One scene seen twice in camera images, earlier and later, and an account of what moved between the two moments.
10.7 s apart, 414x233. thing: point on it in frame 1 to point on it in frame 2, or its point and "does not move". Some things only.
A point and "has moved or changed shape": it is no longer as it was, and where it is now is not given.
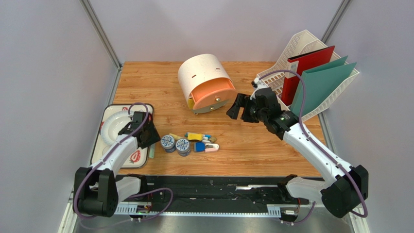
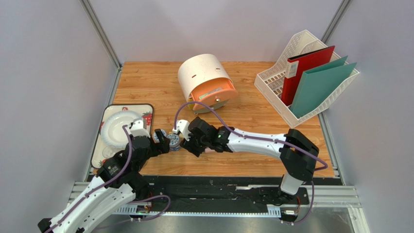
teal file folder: x=319 y=82 does not move
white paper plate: x=112 y=124 does not move
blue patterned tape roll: x=168 y=143 has moved or changed shape
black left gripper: x=155 y=137 to x=162 y=147
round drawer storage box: x=207 y=82 does not move
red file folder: x=301 y=63 does not move
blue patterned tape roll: x=182 y=146 has moved or changed shape
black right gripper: x=245 y=108 to x=193 y=141
